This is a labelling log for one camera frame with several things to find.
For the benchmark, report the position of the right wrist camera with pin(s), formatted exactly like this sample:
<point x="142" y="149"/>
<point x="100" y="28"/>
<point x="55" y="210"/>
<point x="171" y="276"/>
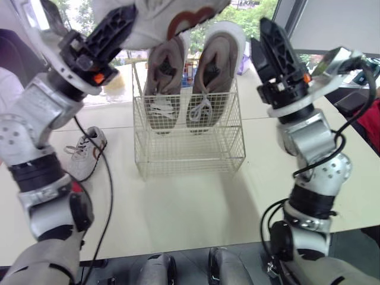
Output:
<point x="335" y="66"/>

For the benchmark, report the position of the robot body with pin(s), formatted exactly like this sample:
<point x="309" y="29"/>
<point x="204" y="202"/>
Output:
<point x="196" y="267"/>

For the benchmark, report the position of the large taupe sneaker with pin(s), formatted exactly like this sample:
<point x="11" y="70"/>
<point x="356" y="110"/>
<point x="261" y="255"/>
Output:
<point x="216" y="65"/>
<point x="164" y="74"/>

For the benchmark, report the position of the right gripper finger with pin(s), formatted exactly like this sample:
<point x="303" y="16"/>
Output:
<point x="280" y="50"/>
<point x="259" y="59"/>

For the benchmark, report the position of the small white brown sneaker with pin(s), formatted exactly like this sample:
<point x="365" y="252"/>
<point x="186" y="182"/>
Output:
<point x="84" y="154"/>
<point x="160" y="17"/>

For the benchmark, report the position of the yellow plush toy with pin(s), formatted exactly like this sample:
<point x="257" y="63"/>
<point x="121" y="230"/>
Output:
<point x="114" y="81"/>

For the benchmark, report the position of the blue pack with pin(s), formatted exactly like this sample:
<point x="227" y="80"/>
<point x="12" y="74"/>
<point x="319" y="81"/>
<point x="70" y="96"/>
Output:
<point x="190" y="72"/>

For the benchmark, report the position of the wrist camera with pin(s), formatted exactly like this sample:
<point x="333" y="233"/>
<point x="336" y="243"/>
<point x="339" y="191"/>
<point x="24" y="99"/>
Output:
<point x="335" y="66"/>
<point x="49" y="47"/>

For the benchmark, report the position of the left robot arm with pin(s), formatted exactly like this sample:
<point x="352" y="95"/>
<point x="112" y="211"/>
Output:
<point x="35" y="110"/>

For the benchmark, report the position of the white purple bag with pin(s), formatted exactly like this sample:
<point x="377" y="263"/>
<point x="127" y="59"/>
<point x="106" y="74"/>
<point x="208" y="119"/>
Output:
<point x="245" y="63"/>

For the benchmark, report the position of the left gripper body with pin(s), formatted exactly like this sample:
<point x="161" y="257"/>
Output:
<point x="86" y="63"/>

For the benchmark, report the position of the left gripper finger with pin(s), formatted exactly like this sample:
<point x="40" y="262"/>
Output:
<point x="114" y="28"/>

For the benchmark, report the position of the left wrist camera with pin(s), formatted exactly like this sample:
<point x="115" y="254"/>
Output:
<point x="49" y="47"/>

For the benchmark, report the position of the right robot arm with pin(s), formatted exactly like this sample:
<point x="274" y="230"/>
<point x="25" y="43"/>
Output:
<point x="308" y="136"/>

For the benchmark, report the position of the black laptop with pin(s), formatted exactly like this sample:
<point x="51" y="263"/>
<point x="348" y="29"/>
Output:
<point x="353" y="101"/>

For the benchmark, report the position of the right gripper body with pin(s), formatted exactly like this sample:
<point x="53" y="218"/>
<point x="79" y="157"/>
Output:
<point x="285" y="90"/>

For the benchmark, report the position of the person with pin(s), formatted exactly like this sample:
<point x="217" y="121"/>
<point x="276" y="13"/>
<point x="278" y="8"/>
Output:
<point x="12" y="59"/>
<point x="371" y="121"/>

